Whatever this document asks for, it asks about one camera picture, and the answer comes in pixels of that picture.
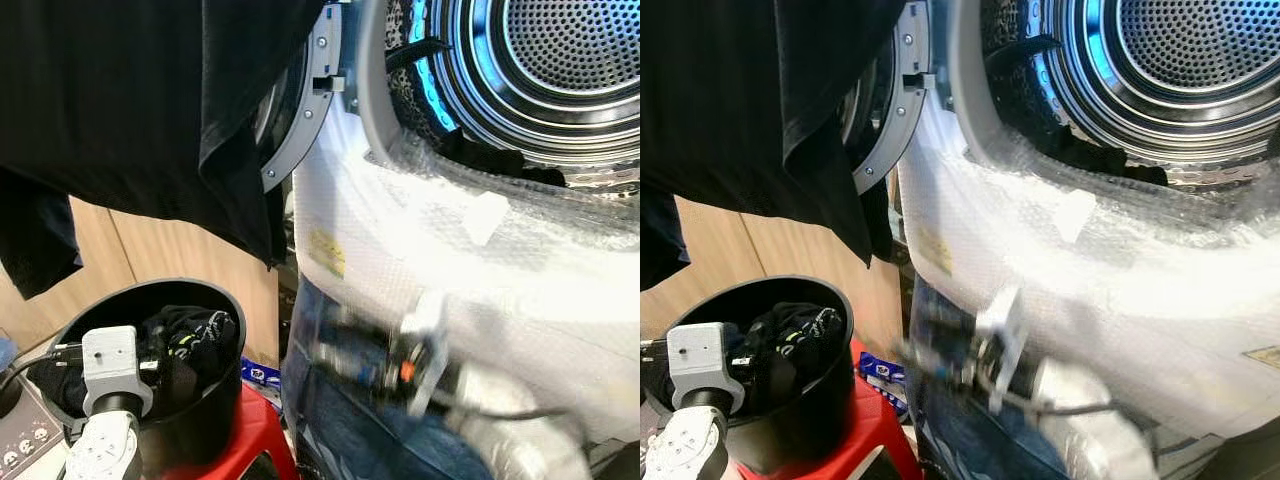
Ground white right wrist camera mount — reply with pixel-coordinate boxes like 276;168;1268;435
975;288;1031;413
400;290;451;416

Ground white bubble-wrapped washer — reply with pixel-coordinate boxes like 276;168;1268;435
895;0;1280;441
285;0;641;446

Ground black plastic bucket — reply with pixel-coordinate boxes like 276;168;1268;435
48;278;248;476
662;275;856;476

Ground steel washer drum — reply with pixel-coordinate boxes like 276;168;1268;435
385;0;641;191
985;0;1280;191

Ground blue denim jeans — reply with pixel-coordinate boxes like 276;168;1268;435
280;280;491;480
905;280;1071;480

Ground yellow sticker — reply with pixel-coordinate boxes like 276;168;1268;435
918;228;951;276
308;230;346;279

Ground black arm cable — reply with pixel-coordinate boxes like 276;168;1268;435
440;395;576;421
0;343;86;396
1000;395;1126;419

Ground black clothing piece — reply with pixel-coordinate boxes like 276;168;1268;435
440;130;566;187
1050;125;1171;187

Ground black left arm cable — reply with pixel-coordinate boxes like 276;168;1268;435
0;343;86;396

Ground grey appliance with knobs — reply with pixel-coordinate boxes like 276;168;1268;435
0;395;69;480

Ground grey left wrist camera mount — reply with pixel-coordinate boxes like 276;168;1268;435
665;322;736;411
80;325;153;419

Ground white tape piece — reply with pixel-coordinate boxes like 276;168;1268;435
1050;188;1099;243
462;192;511;246

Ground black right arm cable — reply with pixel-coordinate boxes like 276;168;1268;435
1000;395;1126;419
440;395;576;421

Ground grey washer door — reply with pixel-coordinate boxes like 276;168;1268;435
255;0;346;193
845;0;936;196

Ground red plastic stool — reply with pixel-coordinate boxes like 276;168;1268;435
160;380;299;480
770;340;926;480

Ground dark teal cloth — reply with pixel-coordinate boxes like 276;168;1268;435
30;355;91;416

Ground blue printed packet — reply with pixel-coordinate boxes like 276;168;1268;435
240;358;283;389
860;352;909;416

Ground black hanging shirt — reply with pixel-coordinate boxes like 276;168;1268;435
640;0;909;293
0;0;331;301

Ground black garment yellow print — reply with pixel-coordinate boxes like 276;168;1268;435
745;303;846;396
140;305;239;401

